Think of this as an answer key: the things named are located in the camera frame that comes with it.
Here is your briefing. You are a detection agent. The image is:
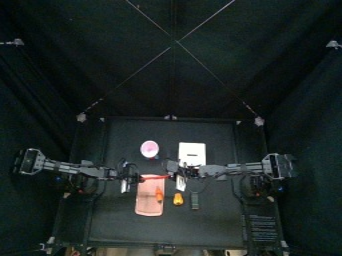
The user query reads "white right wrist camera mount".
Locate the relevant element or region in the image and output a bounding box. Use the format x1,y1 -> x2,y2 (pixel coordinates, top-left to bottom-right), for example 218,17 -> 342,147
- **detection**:
176,175 -> 189,192

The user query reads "pink cutting board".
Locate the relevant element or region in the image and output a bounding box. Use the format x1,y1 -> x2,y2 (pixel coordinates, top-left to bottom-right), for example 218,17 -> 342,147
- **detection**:
134,173 -> 168,218

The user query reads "white paper sheet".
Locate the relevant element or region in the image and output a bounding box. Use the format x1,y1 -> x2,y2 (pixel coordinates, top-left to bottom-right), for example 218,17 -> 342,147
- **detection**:
178,141 -> 209,167

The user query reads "orange toy carrot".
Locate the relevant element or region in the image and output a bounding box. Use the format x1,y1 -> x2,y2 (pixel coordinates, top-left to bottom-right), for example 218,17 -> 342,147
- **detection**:
154,186 -> 165,204

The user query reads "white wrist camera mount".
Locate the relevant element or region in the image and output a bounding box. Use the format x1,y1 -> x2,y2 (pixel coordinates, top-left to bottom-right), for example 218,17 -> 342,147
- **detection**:
119,181 -> 133,195
176,175 -> 189,192

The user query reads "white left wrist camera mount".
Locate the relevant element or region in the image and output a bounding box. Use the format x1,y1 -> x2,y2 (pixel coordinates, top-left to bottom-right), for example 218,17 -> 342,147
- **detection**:
119,181 -> 133,195

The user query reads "dark green block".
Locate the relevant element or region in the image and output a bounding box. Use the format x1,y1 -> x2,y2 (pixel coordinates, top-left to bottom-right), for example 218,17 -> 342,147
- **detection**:
190,191 -> 202,211

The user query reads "orange yellow toy pepper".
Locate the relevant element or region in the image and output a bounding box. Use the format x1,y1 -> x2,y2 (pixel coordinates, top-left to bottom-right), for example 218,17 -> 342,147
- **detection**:
173,192 -> 186,207

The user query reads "pink cup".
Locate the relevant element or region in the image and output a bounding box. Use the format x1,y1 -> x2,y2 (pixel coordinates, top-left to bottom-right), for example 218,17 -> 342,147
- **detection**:
139,139 -> 162,160

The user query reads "red toy knife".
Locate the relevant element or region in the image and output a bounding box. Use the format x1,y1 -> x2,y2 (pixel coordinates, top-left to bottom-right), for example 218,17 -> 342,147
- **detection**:
141,174 -> 173,183

